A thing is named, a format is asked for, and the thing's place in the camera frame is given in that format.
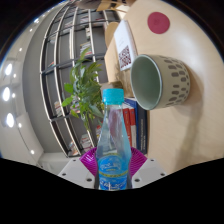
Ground dark blue book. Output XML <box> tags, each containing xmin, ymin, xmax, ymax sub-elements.
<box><xmin>128</xmin><ymin>97</ymin><xmax>150</xmax><ymax>155</ymax></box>

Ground round-backed light wood chair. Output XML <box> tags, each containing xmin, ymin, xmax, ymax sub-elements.
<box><xmin>104</xmin><ymin>21</ymin><xmax>121</xmax><ymax>74</ymax></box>

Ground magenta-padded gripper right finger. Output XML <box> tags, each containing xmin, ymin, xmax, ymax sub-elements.
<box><xmin>130</xmin><ymin>147</ymin><xmax>168</xmax><ymax>189</ymax></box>

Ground white printed booklet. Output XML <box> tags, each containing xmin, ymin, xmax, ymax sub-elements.
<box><xmin>113</xmin><ymin>19</ymin><xmax>139</xmax><ymax>72</ymax></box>

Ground green potted plant, white pot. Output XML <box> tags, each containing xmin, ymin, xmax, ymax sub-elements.
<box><xmin>61</xmin><ymin>46</ymin><xmax>125</xmax><ymax>132</ymax></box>

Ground ceiling spotlights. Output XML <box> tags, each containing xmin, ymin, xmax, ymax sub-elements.
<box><xmin>1</xmin><ymin>16</ymin><xmax>38</xmax><ymax>156</ymax></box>

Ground flat round red coaster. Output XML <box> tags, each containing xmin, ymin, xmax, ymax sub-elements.
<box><xmin>147</xmin><ymin>11</ymin><xmax>171</xmax><ymax>35</ymax></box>

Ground grey bookshelf unit with books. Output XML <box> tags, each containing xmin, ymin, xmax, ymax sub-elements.
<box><xmin>39</xmin><ymin>0</ymin><xmax>122</xmax><ymax>158</ymax></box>

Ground clear water bottle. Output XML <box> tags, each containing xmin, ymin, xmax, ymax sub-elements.
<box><xmin>94</xmin><ymin>87</ymin><xmax>133</xmax><ymax>191</ymax></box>

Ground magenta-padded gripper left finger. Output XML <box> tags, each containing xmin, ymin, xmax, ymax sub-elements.
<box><xmin>58</xmin><ymin>147</ymin><xmax>99</xmax><ymax>190</ymax></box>

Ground pale green patterned ceramic cup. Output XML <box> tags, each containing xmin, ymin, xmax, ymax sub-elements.
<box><xmin>130</xmin><ymin>54</ymin><xmax>192</xmax><ymax>111</ymax></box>

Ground red book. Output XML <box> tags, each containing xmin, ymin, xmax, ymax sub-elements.
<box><xmin>121</xmin><ymin>102</ymin><xmax>134</xmax><ymax>148</ymax></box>

